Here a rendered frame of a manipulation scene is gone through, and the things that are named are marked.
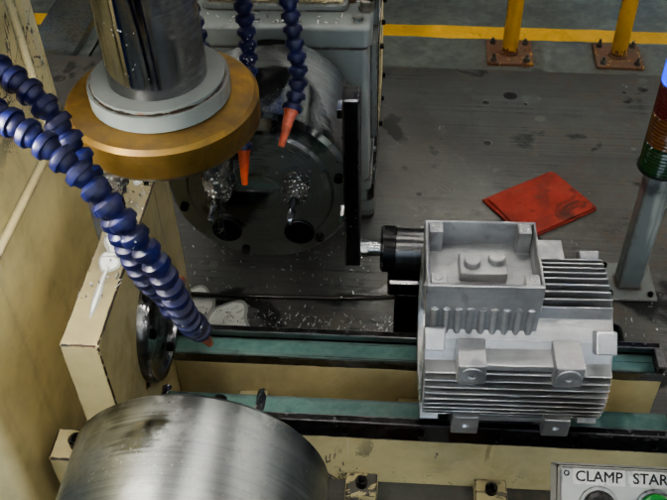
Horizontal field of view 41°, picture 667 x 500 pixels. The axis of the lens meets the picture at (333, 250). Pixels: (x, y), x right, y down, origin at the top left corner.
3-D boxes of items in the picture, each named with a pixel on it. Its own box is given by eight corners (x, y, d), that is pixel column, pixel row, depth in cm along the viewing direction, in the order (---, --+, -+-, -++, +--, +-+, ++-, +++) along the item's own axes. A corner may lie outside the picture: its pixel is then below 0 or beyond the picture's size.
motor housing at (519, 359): (417, 447, 102) (426, 341, 89) (415, 323, 116) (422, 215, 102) (593, 453, 101) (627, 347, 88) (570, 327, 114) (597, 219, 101)
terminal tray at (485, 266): (423, 333, 94) (427, 288, 89) (421, 264, 102) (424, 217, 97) (536, 336, 94) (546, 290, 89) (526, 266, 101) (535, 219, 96)
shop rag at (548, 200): (525, 242, 144) (526, 237, 143) (481, 200, 151) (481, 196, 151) (597, 210, 149) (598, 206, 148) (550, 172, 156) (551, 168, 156)
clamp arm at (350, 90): (339, 266, 113) (335, 99, 95) (341, 250, 115) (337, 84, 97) (367, 267, 113) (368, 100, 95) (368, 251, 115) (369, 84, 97)
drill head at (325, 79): (169, 298, 121) (136, 152, 103) (218, 121, 150) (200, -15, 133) (350, 305, 119) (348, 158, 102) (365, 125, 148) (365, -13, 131)
